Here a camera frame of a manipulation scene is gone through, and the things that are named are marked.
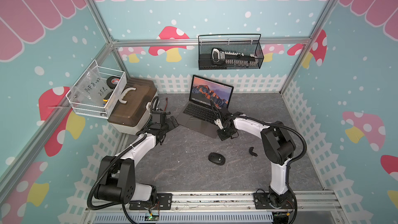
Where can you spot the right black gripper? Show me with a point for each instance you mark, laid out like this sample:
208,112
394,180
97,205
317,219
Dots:
221,137

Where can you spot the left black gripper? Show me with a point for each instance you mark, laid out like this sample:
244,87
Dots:
171,126

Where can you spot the black mouse battery cover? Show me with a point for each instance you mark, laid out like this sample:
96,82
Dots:
252,153

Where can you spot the black wireless mouse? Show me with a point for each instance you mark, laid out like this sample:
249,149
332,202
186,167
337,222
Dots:
216,158

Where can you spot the grey laptop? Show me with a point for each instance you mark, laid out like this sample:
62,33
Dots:
205,98

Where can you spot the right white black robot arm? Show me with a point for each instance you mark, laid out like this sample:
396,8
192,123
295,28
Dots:
282,146

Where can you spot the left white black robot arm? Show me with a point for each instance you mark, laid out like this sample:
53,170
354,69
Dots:
116,182

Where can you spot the brown lid storage box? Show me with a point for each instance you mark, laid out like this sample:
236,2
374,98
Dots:
132,111

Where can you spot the yellow tool in basket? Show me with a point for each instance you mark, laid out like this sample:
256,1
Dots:
106,98

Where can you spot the black tape roll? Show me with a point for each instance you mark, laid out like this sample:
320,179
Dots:
113,81

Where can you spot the socket set in basket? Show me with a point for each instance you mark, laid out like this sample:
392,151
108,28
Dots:
220,57

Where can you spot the clear labelled plastic bag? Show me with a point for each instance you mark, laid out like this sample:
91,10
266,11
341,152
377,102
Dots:
92,88

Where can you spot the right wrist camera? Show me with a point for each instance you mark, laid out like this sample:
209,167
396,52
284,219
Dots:
219,123

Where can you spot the white wire wall basket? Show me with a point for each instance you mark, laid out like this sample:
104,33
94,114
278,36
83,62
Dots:
86,108

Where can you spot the aluminium mounting rail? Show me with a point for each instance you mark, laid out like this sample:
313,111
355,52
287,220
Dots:
223,201

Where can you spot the black mesh wall basket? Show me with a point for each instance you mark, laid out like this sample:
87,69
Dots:
241,43

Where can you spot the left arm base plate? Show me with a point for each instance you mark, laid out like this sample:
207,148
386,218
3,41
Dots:
158,202

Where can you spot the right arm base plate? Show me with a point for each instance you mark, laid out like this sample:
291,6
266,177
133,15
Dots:
265,200

